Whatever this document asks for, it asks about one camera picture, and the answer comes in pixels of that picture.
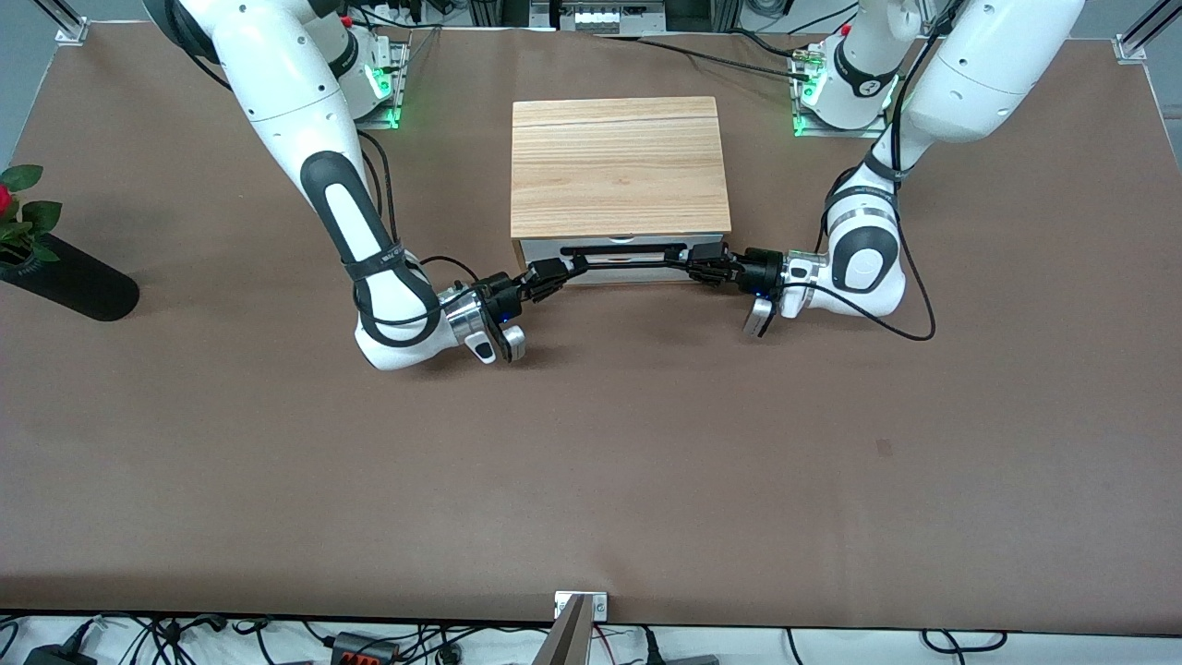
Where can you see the black power adapter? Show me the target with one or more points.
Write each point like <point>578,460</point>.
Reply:
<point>55,656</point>

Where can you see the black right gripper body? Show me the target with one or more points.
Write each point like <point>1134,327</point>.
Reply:
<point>503,297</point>

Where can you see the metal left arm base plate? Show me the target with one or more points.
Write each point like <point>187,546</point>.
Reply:
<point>805,127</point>

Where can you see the black adapter with orange connectors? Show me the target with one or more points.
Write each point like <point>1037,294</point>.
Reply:
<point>365,648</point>

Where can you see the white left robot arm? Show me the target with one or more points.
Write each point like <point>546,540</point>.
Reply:
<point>979,65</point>

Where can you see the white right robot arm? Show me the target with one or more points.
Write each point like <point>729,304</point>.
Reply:
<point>277,74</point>

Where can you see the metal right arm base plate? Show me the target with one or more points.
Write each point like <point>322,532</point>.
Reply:
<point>397,83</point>

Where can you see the light wooden drawer cabinet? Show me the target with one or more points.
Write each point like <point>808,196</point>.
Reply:
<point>614,166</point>

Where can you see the black vase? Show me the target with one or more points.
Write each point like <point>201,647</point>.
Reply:
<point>78,291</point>

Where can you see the plain white drawer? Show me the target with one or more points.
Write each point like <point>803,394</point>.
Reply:
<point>637,275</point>

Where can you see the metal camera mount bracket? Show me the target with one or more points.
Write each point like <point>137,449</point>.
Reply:
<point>577,628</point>

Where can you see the grey power strip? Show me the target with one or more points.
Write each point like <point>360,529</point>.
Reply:
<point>609,17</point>

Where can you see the metal table corner bracket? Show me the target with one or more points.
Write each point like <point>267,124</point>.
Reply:
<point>72,32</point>
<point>1131,46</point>

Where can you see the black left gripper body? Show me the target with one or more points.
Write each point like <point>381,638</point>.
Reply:
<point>763,268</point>

